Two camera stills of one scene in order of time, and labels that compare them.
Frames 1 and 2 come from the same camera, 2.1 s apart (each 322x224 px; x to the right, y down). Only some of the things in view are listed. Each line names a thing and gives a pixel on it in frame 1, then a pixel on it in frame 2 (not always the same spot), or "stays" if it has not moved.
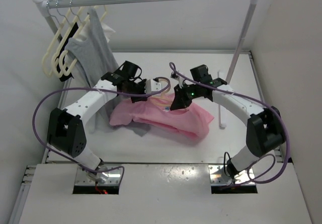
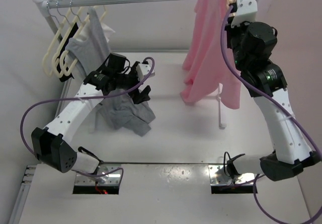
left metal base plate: [111, 177] stays
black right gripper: [181, 101] → [230, 30]
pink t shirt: [188, 120] → [206, 63]
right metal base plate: [218, 176] stays
